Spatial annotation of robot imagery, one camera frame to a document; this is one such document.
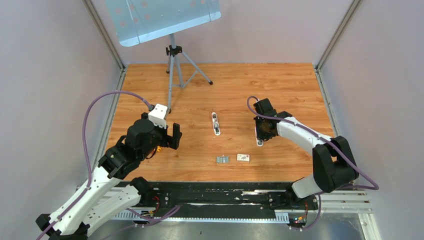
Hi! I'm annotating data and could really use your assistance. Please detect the white stapler body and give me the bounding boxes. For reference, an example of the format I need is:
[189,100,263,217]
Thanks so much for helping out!
[255,127,264,147]

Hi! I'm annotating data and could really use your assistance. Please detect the white staple box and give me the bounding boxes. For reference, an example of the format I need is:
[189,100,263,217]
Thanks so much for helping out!
[236,154,250,162]

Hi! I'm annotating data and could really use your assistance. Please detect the grey staple strips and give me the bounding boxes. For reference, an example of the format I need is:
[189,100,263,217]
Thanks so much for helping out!
[216,156,230,164]

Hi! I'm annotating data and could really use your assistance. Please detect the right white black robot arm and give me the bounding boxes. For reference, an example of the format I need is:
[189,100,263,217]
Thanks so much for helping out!
[250,98,359,209]

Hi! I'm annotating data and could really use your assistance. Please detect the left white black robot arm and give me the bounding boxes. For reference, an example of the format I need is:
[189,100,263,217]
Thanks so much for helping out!
[35,118,183,240]

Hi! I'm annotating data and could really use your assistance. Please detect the grey tripod stand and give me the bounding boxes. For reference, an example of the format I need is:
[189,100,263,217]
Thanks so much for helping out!
[165,33,214,114]

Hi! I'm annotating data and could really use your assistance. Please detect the silver perforated music stand tray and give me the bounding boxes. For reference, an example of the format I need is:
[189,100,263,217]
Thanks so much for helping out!
[104,0,221,47]

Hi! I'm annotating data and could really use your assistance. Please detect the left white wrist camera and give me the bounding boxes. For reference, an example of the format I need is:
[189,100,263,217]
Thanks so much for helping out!
[148,104,169,129]

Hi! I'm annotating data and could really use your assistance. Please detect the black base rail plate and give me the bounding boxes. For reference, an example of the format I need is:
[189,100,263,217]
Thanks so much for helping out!
[120,181,329,223]

